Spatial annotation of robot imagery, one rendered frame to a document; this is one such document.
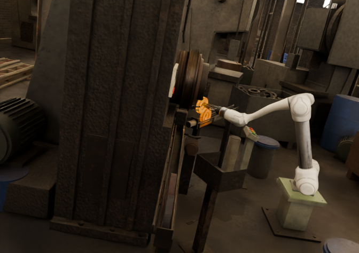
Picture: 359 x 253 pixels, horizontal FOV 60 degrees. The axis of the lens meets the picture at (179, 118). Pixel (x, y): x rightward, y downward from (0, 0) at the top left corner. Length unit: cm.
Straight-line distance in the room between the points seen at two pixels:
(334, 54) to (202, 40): 207
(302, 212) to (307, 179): 45
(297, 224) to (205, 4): 343
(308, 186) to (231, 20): 311
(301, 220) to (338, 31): 334
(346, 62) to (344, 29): 53
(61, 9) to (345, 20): 415
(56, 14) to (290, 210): 250
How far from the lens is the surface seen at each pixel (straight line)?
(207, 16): 502
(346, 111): 540
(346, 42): 561
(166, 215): 140
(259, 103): 451
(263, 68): 674
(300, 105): 234
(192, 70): 214
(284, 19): 1122
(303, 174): 254
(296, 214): 289
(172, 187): 155
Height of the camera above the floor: 149
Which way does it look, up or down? 17 degrees down
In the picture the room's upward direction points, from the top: 11 degrees clockwise
